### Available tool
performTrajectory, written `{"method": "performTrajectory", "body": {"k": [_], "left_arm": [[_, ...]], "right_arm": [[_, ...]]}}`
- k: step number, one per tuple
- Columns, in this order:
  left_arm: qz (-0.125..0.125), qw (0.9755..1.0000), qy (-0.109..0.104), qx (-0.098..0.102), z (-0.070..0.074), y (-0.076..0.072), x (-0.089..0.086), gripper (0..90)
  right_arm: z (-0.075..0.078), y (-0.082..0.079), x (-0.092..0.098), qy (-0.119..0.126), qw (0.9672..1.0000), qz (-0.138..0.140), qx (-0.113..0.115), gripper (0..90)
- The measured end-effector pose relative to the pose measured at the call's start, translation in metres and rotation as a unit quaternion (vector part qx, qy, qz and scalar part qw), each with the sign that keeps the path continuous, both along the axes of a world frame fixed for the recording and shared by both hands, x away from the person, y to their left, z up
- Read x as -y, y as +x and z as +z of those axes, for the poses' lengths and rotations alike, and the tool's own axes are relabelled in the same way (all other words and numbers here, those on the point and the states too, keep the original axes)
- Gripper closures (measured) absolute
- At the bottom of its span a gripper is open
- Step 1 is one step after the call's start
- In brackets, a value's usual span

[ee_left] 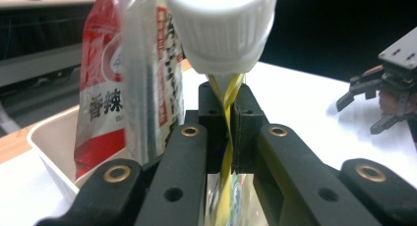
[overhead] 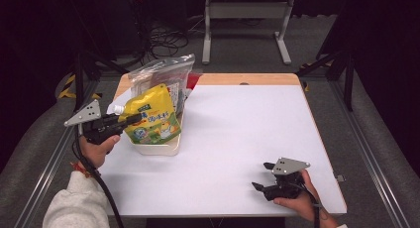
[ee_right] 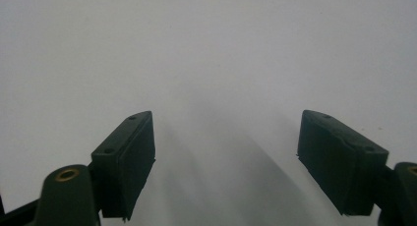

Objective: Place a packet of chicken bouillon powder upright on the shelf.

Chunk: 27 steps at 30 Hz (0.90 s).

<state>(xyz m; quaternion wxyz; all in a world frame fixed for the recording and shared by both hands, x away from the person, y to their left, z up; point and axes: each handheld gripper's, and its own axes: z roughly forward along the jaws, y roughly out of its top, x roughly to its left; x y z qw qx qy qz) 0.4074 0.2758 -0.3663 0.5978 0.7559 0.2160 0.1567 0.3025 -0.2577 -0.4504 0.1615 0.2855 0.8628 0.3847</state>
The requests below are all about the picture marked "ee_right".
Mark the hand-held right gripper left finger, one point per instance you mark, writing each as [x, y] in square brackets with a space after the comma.
[126, 167]

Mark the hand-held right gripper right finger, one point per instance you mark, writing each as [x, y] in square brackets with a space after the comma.
[341, 167]

